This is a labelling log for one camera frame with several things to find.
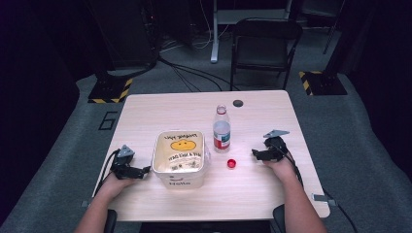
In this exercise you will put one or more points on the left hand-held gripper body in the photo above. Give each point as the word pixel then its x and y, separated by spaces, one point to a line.
pixel 123 161

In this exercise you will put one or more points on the person's right hand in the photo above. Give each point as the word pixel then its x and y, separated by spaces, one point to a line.
pixel 281 168

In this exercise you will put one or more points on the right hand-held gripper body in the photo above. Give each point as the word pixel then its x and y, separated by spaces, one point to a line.
pixel 275 145

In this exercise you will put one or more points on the black equipment cabinet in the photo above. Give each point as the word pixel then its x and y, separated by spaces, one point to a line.
pixel 126 32

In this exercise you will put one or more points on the black round table grommet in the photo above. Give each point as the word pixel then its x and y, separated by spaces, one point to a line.
pixel 238 103

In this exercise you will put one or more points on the black folding chair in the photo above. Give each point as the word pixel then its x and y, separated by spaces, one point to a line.
pixel 265 42

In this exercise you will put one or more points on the clear plastic bottle red label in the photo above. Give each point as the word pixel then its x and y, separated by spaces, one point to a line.
pixel 222 132

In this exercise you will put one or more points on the black chair armrest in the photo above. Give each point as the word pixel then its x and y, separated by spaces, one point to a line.
pixel 279 218
pixel 110 221

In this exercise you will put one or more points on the black yellow striped stand base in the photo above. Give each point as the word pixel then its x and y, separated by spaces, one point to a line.
pixel 111 92
pixel 324 83

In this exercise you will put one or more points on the red bottle cap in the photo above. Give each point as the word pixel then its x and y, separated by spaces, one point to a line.
pixel 231 163

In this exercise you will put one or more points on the white bin with smiley bag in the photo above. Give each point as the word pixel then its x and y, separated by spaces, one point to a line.
pixel 181 158

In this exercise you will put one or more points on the person's left hand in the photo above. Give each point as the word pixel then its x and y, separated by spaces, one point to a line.
pixel 115 184

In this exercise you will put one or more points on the white desk frame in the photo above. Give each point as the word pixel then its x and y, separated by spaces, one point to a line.
pixel 214 39

